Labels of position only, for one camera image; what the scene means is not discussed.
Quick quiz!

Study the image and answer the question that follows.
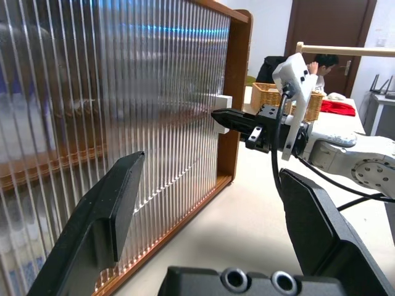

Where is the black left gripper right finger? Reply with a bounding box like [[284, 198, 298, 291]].
[[278, 168, 395, 296]]

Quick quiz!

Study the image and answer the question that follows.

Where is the brown wooden cabinet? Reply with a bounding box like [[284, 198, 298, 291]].
[[0, 0, 254, 296]]

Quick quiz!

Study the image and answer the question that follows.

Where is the woven wicker basket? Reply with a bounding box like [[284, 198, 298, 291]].
[[250, 81, 325, 121]]

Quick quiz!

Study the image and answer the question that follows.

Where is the black router with antennas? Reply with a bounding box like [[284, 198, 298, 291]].
[[368, 73, 395, 100]]

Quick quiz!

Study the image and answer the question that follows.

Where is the red cloth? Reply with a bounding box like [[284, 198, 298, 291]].
[[320, 99, 356, 117]]

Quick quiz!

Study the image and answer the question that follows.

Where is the white side table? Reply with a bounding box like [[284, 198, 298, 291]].
[[368, 92, 395, 137]]

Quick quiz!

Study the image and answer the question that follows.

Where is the dark brown room door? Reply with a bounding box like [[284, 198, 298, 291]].
[[284, 0, 378, 99]]

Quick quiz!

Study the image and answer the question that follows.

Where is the black chair with jacket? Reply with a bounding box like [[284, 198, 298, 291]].
[[257, 55, 288, 84]]

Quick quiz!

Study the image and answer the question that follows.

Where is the light wooden rod rack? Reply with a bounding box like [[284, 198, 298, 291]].
[[295, 41, 395, 59]]

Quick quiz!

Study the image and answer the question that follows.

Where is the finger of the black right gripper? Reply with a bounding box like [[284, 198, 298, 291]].
[[215, 120, 257, 140], [210, 107, 259, 125]]

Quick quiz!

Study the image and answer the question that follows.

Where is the seated person with black hair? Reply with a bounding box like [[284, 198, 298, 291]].
[[307, 53, 340, 94]]

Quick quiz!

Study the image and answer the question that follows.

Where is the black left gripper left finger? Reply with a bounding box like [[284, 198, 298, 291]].
[[27, 150, 146, 296]]

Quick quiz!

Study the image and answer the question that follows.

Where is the white block door handle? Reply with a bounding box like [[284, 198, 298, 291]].
[[215, 94, 233, 135]]

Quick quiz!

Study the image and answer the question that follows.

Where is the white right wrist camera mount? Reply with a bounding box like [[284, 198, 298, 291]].
[[272, 52, 318, 161]]

